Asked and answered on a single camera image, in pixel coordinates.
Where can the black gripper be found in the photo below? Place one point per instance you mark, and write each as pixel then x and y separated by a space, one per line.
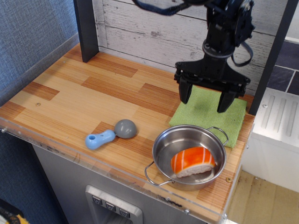
pixel 213 73

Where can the green cloth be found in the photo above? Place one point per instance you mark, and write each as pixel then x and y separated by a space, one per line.
pixel 201 110

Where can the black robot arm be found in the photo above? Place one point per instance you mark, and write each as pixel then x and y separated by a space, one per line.
pixel 229 24

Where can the salmon sushi toy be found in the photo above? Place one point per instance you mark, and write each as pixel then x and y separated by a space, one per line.
pixel 192 161

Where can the white ridged sink drainer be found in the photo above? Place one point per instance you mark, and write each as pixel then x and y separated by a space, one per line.
pixel 277 117

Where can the blue grey toy scoop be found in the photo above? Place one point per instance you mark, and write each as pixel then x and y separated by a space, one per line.
pixel 124 129

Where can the grey button control panel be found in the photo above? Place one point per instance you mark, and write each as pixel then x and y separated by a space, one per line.
pixel 108 209

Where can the yellow black object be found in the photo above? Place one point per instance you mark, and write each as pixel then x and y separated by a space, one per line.
pixel 7 217

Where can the dark right upright post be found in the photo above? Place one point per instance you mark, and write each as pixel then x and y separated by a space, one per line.
pixel 274 52

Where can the dark upright post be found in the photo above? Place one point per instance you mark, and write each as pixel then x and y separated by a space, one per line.
pixel 86 29
pixel 274 52

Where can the dark left upright post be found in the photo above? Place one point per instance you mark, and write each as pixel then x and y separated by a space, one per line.
pixel 86 29

